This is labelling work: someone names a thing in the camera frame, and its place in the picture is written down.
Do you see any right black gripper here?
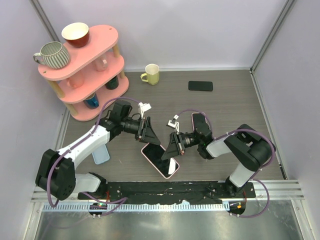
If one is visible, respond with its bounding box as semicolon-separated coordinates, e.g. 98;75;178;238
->
161;131;203;161

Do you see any pink mug shelf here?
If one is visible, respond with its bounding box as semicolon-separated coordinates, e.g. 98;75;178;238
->
92;56;108;72
66;71;85;89

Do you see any black phone case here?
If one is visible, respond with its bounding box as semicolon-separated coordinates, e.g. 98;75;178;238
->
188;81;214;92

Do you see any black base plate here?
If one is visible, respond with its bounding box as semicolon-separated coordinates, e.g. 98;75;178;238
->
89;181;256;205

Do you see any yellow mug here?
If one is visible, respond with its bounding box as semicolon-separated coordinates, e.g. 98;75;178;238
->
140;63;160;86

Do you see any pink mug middle shelf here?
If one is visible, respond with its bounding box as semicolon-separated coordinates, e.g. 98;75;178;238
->
66;71;85;89

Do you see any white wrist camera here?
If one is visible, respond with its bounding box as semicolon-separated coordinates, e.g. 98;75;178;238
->
166;114;180;132
138;102;152;118

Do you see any pink phone case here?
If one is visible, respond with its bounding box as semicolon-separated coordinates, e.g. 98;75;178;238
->
191;112;208;129
140;142;181;180

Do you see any light blue phone case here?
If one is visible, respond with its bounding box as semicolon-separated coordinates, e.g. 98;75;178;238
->
92;144;110;165

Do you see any dark green mug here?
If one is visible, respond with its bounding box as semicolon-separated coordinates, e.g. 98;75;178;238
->
105;76;119;90

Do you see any red bowl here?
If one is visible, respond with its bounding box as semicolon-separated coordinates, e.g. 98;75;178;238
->
61;22;90;48

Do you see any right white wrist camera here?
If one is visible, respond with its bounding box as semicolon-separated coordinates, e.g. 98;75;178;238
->
166;114;180;132

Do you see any blue mug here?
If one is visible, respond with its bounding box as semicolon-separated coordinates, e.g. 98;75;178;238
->
83;92;100;109

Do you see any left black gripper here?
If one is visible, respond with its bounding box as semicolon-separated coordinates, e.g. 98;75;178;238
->
121;117;161;146

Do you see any grey striped mug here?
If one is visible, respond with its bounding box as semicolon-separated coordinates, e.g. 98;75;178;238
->
33;41;71;70

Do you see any white cable duct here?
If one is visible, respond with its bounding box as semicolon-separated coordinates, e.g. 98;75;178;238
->
42;201;230;213

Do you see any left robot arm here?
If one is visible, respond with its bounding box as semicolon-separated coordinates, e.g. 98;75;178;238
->
35;97;161;208

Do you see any aluminium rail frame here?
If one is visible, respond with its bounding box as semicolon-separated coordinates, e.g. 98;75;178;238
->
30;180;305;203

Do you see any pink three-tier shelf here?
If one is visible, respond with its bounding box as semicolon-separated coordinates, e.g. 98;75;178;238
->
38;24;129;122

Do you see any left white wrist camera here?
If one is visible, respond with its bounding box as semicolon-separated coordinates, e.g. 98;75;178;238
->
138;102;152;118

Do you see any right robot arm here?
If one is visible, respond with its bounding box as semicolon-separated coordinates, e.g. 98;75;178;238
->
161;122;276;198

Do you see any pink mug upper shelf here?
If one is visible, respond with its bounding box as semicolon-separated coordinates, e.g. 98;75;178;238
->
92;56;108;72

